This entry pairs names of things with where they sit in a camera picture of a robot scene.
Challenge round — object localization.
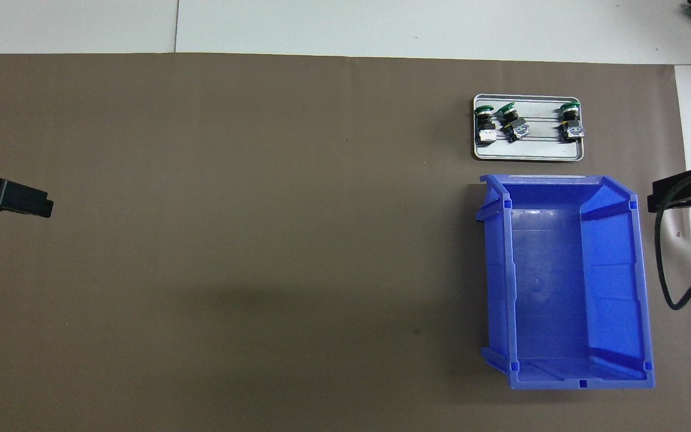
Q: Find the green push button switch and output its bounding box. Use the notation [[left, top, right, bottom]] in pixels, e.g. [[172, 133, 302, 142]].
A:
[[557, 103, 586, 142], [497, 103, 530, 143], [476, 105, 498, 146]]

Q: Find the silver metal tray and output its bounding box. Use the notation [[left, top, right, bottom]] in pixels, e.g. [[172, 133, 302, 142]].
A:
[[473, 94, 585, 162]]

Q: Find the brown paper table mat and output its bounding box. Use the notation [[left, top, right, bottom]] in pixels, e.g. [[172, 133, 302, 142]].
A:
[[0, 53, 691, 432]]

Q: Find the blue plastic storage bin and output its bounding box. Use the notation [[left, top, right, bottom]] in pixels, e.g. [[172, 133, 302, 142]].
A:
[[476, 174, 656, 391]]

